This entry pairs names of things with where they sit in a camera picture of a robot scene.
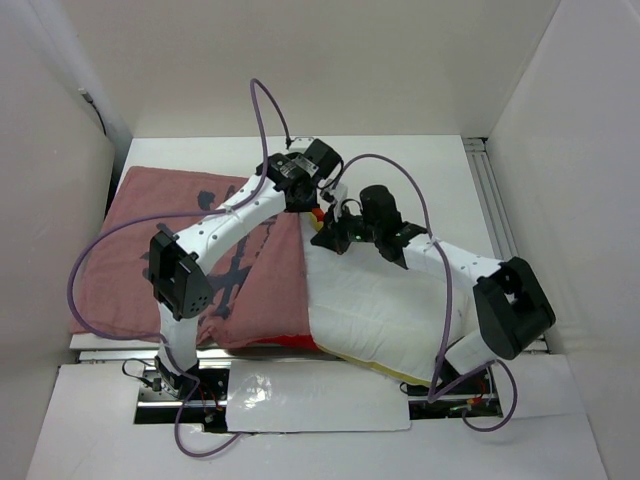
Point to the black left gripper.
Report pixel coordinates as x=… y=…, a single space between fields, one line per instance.
x=305 y=207

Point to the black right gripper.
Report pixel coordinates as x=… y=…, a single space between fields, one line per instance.
x=330 y=236

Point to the white pillow with yellow edge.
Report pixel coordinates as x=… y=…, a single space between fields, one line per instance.
x=375 y=314

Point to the pink and red pillowcase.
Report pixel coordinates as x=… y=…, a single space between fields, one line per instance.
x=259 y=286

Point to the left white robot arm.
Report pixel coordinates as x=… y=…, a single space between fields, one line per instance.
x=179 y=263

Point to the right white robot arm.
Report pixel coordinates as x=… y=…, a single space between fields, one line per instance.
x=511 y=306

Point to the white glossy cover plate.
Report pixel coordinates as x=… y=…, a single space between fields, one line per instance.
x=312 y=397

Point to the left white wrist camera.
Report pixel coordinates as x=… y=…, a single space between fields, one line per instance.
x=299 y=144

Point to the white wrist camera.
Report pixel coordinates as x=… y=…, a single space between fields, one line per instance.
x=299 y=144
x=335 y=197

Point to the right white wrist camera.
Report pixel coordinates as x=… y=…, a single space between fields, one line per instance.
x=335 y=197

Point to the aluminium mounting rail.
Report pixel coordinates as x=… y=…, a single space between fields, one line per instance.
x=480 y=396

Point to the aluminium frame right side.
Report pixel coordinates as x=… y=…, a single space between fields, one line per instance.
x=492 y=205

